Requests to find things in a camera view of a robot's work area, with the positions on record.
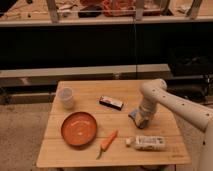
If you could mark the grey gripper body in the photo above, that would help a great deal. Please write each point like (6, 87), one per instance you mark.
(144, 124)

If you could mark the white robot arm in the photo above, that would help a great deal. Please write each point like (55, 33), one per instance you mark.
(155, 92)

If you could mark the black white rectangular box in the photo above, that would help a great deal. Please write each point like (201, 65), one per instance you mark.
(111, 102)

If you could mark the white plastic bottle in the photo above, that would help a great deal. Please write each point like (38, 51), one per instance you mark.
(139, 142)

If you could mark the orange carrot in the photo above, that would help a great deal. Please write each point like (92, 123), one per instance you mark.
(106, 143)

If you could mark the wooden folding table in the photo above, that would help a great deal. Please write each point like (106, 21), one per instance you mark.
(56, 153)

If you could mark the orange round plate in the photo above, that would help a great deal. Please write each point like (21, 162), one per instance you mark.
(79, 129)

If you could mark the translucent plastic cup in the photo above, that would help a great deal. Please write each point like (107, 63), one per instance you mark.
(65, 96)

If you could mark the red cloth on shelf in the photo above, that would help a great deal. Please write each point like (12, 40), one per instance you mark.
(117, 8)

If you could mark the black object on shelf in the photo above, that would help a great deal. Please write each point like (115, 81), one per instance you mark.
(90, 11)

